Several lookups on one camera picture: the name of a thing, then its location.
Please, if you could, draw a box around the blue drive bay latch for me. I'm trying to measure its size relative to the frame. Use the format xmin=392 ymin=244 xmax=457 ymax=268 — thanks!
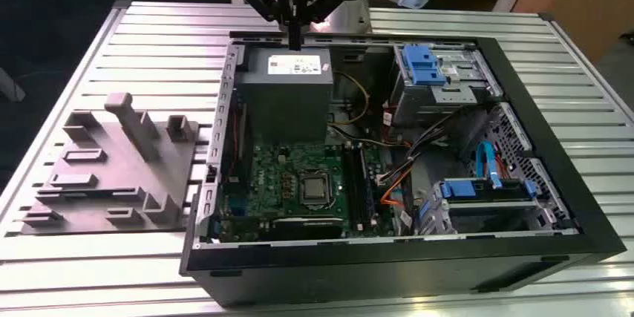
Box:
xmin=404 ymin=45 xmax=450 ymax=86

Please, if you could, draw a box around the grey power supply unit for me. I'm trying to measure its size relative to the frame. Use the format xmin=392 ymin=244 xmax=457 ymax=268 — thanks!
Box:
xmin=233 ymin=46 xmax=334 ymax=147

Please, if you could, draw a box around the metal drive cage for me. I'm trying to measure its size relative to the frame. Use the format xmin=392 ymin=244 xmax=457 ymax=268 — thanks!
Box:
xmin=390 ymin=44 xmax=505 ymax=128

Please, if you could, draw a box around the green motherboard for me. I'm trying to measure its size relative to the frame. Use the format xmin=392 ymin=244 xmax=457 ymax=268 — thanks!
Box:
xmin=210 ymin=141 xmax=398 ymax=242

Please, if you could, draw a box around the metal CPU socket cover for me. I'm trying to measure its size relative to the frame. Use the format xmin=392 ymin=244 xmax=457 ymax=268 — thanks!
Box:
xmin=297 ymin=170 xmax=334 ymax=207

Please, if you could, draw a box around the silver CPU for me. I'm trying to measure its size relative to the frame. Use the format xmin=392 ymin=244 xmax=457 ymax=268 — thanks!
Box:
xmin=302 ymin=177 xmax=329 ymax=199

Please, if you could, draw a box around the grey parts rack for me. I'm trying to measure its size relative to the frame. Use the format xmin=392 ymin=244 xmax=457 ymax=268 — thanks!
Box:
xmin=21 ymin=92 xmax=213 ymax=236

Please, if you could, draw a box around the hard disk in blue carrier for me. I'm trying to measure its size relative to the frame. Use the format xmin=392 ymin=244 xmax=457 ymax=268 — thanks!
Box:
xmin=436 ymin=177 xmax=540 ymax=206

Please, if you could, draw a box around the black graphics card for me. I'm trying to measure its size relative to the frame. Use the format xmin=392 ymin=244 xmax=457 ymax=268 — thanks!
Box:
xmin=257 ymin=215 xmax=346 ymax=242

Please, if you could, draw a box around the metal disk bay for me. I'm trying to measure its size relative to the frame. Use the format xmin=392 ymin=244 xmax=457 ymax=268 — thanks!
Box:
xmin=418 ymin=179 xmax=579 ymax=235

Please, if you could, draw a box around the black PC case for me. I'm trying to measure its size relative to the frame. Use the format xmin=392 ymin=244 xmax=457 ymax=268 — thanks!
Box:
xmin=180 ymin=30 xmax=629 ymax=309

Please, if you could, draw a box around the yellow black wire bundle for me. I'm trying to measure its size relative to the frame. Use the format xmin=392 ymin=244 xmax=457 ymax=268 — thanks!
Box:
xmin=329 ymin=71 xmax=372 ymax=125

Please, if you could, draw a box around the red orange power wire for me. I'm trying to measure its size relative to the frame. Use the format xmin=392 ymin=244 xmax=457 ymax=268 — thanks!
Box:
xmin=381 ymin=105 xmax=413 ymax=148

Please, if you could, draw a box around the white black wire bundle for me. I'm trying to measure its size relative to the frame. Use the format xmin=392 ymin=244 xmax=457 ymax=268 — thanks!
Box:
xmin=326 ymin=123 xmax=413 ymax=148

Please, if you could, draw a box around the black cable bundle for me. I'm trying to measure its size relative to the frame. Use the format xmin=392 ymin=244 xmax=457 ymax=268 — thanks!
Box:
xmin=380 ymin=105 xmax=477 ymax=186

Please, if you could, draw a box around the orange wire bundle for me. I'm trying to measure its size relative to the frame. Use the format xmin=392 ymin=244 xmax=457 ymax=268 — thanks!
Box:
xmin=380 ymin=182 xmax=413 ymax=206

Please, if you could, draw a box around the blue data wire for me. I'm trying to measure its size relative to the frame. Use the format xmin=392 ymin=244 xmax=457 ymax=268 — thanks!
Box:
xmin=474 ymin=140 xmax=505 ymax=189

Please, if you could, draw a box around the red wire bundle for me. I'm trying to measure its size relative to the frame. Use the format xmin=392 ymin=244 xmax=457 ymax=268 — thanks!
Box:
xmin=497 ymin=156 xmax=523 ymax=184

